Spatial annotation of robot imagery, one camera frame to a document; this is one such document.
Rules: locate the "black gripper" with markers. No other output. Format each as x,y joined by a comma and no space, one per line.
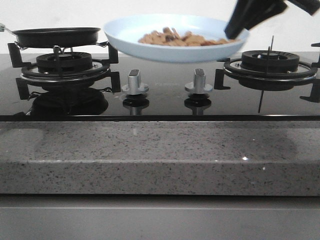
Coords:
250,13

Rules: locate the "brown meat pieces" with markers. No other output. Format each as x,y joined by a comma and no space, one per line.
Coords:
170,37

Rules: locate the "light blue plate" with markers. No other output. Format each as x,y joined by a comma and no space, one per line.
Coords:
123,34

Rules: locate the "black frying pan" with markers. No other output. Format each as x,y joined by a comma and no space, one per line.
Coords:
64,37

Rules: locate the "right black pan support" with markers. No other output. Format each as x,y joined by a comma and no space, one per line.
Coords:
305,74

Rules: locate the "black pan support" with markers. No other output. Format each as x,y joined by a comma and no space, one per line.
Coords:
305,74
64,81

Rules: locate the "right silver stove knob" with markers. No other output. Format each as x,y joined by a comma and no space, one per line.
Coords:
198,85

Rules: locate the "silver stove knob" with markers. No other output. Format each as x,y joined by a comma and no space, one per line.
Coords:
198,85
134,84

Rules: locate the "black glass cooktop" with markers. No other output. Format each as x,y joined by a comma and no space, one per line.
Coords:
166,100

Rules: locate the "left silver stove knob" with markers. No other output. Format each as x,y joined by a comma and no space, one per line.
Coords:
134,84

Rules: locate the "left black pan support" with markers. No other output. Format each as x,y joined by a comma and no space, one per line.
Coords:
64,81

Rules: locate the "left black gas burner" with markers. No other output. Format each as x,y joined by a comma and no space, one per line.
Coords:
69,62

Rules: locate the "grey cabinet front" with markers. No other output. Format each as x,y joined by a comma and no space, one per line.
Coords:
146,217

